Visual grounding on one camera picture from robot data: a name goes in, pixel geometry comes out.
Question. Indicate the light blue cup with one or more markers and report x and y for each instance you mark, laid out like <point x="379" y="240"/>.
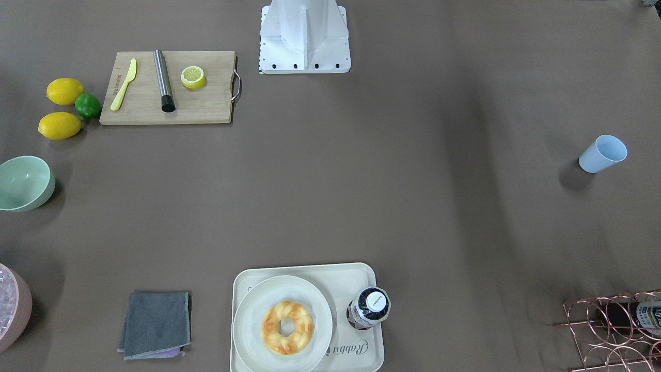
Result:
<point x="604" y="152"/>

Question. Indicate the bottle in rack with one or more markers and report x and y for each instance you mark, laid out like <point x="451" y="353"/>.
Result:
<point x="632" y="318"/>

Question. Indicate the glazed donut bread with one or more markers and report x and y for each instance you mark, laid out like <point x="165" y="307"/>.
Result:
<point x="287" y="328"/>

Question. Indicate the green lime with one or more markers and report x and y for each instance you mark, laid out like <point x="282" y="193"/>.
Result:
<point x="88" y="106"/>

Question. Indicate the yellow plastic knife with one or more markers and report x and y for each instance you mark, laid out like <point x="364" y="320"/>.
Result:
<point x="129" y="78"/>

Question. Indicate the yellow lemon lower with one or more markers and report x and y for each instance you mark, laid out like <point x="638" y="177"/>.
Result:
<point x="58" y="126"/>

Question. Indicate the copper wire bottle rack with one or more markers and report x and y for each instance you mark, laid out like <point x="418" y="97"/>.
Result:
<point x="599" y="347"/>

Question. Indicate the cream round plate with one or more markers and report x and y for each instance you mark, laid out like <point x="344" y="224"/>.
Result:
<point x="247" y="324"/>

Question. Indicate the steel cylinder muddler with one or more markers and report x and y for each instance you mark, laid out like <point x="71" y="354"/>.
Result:
<point x="167" y="101"/>

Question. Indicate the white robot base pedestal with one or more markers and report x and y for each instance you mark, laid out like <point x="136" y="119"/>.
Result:
<point x="304" y="37"/>

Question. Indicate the mint green bowl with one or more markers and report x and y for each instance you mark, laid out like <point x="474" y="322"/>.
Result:
<point x="26" y="183"/>

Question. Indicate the cream serving tray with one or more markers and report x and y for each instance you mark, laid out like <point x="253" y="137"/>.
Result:
<point x="349" y="349"/>

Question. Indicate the half lemon slice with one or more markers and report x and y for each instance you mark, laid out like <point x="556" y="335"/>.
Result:
<point x="193" y="77"/>

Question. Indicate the dark drink bottle on tray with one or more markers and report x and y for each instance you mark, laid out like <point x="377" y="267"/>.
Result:
<point x="368" y="308"/>

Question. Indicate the pink bowl of ice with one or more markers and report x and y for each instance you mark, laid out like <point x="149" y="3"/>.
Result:
<point x="16" y="306"/>

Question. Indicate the yellow lemon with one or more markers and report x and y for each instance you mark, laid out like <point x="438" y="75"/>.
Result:
<point x="58" y="126"/>
<point x="64" y="91"/>

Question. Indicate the yellow lemon upper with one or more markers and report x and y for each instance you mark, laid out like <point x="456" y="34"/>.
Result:
<point x="64" y="91"/>

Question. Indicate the grey folded cloth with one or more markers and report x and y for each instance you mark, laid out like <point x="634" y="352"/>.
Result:
<point x="157" y="325"/>

